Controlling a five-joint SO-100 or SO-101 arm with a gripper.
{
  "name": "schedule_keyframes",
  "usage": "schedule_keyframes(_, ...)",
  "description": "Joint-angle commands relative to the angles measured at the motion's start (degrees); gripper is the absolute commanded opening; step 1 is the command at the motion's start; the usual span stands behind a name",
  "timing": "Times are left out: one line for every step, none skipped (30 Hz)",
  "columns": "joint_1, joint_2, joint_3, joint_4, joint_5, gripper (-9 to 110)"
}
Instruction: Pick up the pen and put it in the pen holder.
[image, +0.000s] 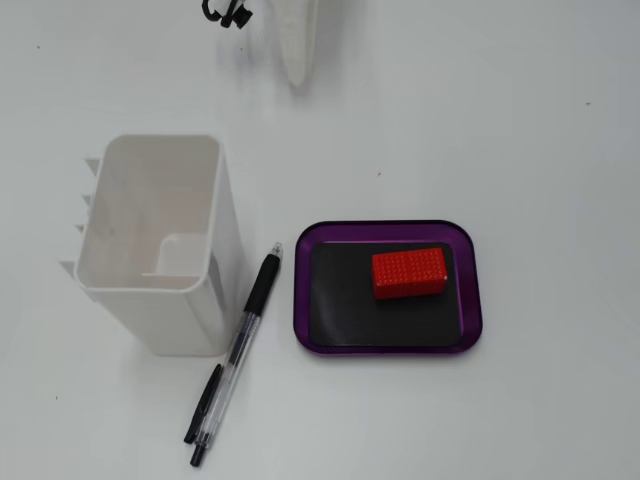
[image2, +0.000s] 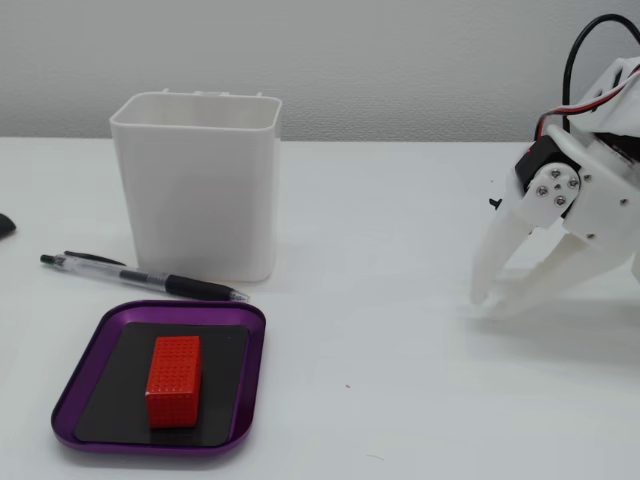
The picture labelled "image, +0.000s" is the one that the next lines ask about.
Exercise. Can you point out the red studded block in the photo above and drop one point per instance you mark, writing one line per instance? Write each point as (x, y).
(407, 274)

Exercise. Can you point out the purple metal tray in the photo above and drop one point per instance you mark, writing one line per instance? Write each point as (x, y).
(305, 280)

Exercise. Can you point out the black tray liner mat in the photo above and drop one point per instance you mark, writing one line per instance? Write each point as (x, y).
(350, 315)

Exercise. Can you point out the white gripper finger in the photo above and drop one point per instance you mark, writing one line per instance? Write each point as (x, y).
(299, 40)

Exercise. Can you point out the white plastic pen holder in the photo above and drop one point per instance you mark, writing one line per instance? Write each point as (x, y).
(195, 320)

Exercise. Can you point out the clear black gel pen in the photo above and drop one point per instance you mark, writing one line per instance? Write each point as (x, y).
(260, 295)

